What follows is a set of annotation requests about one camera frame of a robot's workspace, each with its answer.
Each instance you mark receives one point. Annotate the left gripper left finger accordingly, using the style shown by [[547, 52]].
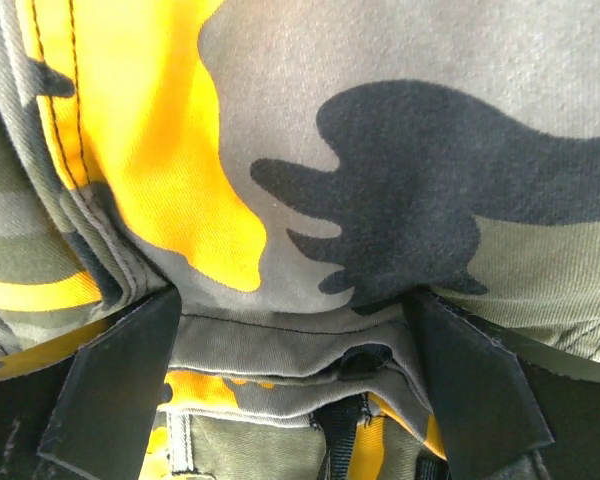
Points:
[[82, 405]]

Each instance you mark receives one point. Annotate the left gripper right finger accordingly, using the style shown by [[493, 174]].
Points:
[[506, 406]]

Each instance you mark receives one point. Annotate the camouflage yellow trousers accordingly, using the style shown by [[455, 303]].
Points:
[[295, 169]]

